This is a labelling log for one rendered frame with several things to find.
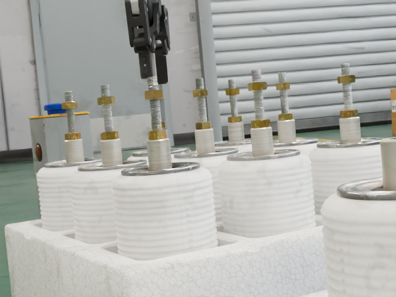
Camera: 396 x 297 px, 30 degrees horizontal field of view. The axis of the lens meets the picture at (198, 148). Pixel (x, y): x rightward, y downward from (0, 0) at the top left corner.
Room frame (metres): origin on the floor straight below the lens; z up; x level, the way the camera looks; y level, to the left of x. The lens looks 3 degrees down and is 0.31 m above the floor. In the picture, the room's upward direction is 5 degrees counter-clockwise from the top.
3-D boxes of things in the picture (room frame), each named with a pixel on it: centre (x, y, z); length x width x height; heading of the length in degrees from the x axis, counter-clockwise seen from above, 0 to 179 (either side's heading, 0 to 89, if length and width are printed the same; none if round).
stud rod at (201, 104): (0.85, -0.01, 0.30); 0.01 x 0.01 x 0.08
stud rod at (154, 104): (0.69, 0.04, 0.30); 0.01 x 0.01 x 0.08
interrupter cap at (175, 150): (0.96, 0.05, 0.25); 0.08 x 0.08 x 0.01
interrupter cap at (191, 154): (0.85, -0.01, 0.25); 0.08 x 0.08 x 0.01
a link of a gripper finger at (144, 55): (0.91, 0.06, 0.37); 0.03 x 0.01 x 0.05; 170
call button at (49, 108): (1.07, 0.20, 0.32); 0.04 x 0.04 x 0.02
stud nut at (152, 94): (0.69, 0.04, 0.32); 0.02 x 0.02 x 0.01; 2
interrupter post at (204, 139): (0.85, -0.01, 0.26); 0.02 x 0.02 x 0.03
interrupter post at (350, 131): (0.81, -0.17, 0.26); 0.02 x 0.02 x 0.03
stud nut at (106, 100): (0.80, 0.09, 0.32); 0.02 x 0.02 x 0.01; 44
